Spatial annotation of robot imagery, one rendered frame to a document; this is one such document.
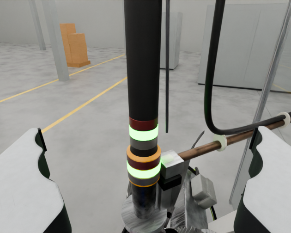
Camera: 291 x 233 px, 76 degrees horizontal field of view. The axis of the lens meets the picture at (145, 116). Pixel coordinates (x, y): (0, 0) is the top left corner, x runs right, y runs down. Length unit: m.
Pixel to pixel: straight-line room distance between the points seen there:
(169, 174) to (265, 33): 5.52
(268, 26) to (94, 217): 5.29
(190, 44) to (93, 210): 11.23
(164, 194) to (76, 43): 8.03
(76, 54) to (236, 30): 5.74
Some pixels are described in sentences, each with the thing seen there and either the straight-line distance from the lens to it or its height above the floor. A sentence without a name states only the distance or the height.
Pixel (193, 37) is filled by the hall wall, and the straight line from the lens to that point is 12.32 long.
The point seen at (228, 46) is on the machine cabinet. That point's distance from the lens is 5.62.
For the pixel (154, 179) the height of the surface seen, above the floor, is 1.55.
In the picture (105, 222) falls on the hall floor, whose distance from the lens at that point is 2.09.
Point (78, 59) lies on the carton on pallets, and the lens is 8.32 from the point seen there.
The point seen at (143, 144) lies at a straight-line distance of 0.21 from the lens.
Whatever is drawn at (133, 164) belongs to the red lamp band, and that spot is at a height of 1.57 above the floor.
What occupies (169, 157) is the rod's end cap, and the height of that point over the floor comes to 1.55.
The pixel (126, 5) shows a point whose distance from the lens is 0.18.
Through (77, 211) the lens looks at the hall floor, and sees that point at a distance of 2.23.
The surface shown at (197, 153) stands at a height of 1.55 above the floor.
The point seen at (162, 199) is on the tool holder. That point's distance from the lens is 0.30.
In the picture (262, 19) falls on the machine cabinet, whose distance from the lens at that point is 5.66.
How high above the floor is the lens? 1.72
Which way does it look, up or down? 27 degrees down
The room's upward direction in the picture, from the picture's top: straight up
